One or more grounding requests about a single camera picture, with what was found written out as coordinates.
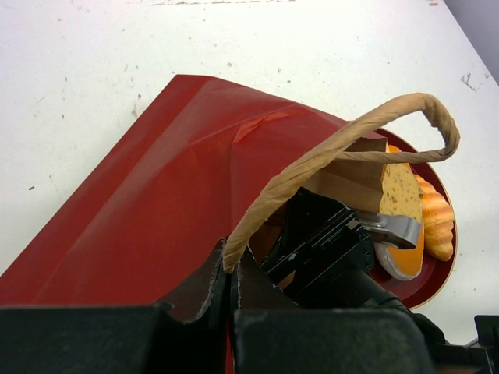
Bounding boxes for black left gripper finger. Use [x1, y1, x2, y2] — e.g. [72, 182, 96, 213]
[0, 235, 228, 374]

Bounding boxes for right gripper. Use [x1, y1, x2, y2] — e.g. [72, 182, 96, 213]
[230, 188, 435, 373]

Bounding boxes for red brown paper bag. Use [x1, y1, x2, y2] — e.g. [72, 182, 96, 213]
[0, 73, 462, 309]

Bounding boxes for white-rimmed round bread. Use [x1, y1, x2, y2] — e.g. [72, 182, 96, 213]
[374, 231, 424, 281]

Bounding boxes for herb bread slice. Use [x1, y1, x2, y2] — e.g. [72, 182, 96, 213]
[379, 164, 423, 224]

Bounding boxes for ridged golden bread roll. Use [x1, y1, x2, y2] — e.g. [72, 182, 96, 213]
[415, 175, 455, 262]

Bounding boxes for metal tongs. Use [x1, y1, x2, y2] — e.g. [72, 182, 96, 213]
[356, 210, 421, 250]

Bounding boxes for red round plate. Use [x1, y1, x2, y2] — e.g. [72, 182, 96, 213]
[370, 129, 458, 309]

